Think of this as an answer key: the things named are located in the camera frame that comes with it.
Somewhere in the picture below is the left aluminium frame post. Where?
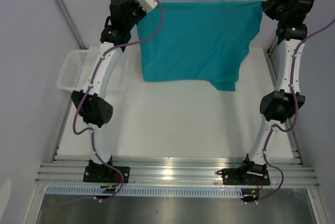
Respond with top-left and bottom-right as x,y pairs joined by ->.
53,0 -> 86,50

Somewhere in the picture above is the left side aluminium rail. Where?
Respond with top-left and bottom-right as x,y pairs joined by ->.
50,98 -> 72,163

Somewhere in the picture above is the aluminium mounting rail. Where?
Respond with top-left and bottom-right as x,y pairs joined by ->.
35,155 -> 320,188

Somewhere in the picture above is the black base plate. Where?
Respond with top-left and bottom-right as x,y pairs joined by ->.
216,168 -> 270,186
83,165 -> 130,184

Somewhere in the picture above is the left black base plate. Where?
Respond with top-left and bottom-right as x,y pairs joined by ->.
83,165 -> 130,184

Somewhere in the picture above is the white slotted cable duct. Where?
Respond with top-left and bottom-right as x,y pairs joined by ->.
45,185 -> 243,198

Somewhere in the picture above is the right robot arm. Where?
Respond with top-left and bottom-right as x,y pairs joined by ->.
239,0 -> 314,184

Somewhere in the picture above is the right side aluminium rail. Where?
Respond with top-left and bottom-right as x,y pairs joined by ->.
265,50 -> 305,167

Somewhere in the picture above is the purple cable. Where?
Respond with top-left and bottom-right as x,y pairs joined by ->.
261,0 -> 335,183
72,0 -> 164,183

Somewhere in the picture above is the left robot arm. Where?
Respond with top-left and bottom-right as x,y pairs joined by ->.
71,0 -> 160,182

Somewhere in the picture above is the teal t-shirt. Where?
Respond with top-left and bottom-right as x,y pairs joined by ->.
137,1 -> 263,91

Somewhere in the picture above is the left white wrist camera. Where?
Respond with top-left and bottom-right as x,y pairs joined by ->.
136,0 -> 159,13

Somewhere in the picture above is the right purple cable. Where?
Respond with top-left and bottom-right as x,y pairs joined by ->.
261,0 -> 335,183

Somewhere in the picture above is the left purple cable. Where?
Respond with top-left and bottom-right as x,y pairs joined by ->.
72,0 -> 164,183

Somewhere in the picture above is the white plastic basket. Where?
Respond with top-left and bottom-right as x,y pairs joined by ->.
57,47 -> 129,95

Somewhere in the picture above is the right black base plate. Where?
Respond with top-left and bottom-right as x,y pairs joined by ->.
216,168 -> 270,186

